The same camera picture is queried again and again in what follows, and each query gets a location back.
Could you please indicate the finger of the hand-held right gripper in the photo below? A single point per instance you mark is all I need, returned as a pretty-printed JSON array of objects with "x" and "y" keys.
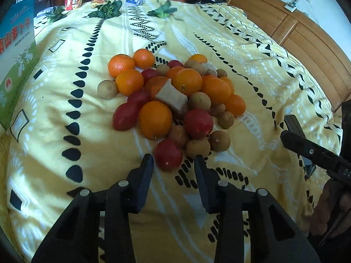
[
  {"x": 301, "y": 146},
  {"x": 292, "y": 123}
]

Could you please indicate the flat yellow cardboard box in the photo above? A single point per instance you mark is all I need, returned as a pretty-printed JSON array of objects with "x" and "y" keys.
[{"x": 4, "y": 156}]

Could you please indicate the wooden headboard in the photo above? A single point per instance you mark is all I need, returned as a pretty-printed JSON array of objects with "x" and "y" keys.
[{"x": 301, "y": 43}]

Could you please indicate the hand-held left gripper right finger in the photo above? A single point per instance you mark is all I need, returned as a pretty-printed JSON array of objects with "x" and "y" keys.
[{"x": 204, "y": 183}]

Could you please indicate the white wall socket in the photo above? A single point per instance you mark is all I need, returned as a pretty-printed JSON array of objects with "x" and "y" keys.
[{"x": 291, "y": 6}]

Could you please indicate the blue and white packet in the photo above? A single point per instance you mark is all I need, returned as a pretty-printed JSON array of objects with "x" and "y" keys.
[{"x": 134, "y": 1}]

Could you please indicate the green leafy vegetable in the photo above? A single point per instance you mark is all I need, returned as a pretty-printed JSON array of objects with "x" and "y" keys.
[
  {"x": 163, "y": 11},
  {"x": 56, "y": 15},
  {"x": 107, "y": 9}
]

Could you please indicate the red snack packet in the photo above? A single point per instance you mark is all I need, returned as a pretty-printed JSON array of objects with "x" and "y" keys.
[{"x": 73, "y": 1}]

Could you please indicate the pile of brown longans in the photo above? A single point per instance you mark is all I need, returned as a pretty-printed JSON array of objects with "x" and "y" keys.
[{"x": 219, "y": 141}]

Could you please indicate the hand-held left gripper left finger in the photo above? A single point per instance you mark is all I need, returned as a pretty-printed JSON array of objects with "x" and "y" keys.
[{"x": 144, "y": 180}]

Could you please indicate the red cherry tomato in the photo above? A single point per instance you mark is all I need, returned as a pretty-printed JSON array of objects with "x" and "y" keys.
[{"x": 168, "y": 154}]

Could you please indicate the orange bread packet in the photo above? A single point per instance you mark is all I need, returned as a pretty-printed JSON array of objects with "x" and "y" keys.
[{"x": 98, "y": 2}]

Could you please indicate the green and white cardboard box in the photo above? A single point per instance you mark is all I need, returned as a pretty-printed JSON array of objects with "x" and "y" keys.
[{"x": 16, "y": 60}]

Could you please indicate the person's right hand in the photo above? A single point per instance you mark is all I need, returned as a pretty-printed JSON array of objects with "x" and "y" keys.
[{"x": 329, "y": 208}]

